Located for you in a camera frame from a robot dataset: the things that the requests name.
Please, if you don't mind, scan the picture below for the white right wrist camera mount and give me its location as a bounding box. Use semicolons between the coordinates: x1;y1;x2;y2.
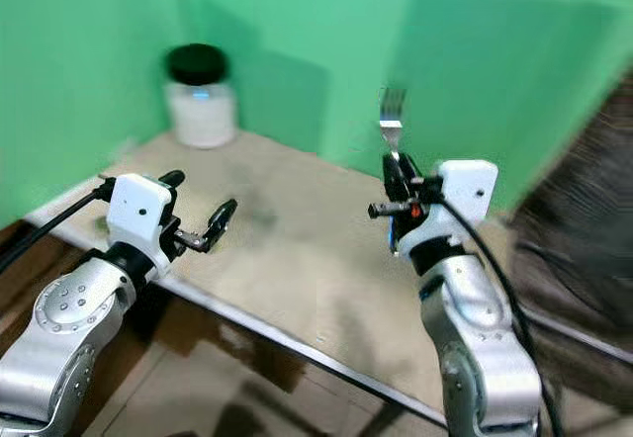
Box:
396;159;499;260

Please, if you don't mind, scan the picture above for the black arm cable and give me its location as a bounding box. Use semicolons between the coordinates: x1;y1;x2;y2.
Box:
423;182;567;437
0;180;117;272

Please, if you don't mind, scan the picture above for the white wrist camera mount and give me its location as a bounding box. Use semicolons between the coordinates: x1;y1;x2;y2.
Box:
396;159;499;260
107;172;180;282

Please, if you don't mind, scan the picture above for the silver metal fork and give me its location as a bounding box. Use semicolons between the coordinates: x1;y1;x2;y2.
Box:
379;87;407;161

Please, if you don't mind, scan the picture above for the dark brown furniture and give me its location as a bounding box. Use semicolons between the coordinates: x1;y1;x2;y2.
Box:
504;69;633;369

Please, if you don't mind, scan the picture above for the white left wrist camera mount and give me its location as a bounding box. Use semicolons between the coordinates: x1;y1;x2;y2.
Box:
107;172;180;282

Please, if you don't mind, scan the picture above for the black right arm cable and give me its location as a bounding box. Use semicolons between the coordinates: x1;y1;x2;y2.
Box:
423;182;567;437

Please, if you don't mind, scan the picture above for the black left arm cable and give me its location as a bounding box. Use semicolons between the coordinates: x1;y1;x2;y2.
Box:
0;180;117;272

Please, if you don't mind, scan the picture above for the white jar with black lid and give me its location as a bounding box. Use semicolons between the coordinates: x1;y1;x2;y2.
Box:
163;44;239;150

